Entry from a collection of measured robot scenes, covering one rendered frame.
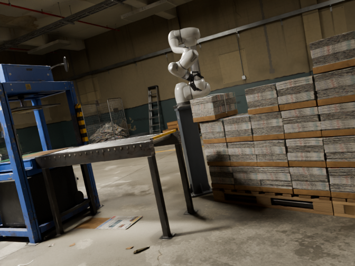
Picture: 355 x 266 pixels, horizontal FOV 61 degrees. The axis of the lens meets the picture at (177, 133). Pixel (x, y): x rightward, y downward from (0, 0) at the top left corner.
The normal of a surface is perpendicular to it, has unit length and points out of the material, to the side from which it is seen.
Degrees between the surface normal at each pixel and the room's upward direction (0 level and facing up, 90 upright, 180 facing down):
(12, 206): 90
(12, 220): 90
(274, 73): 90
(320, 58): 90
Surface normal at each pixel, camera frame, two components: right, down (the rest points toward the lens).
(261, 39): -0.43, 0.16
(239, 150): -0.70, 0.20
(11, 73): 0.88, -0.13
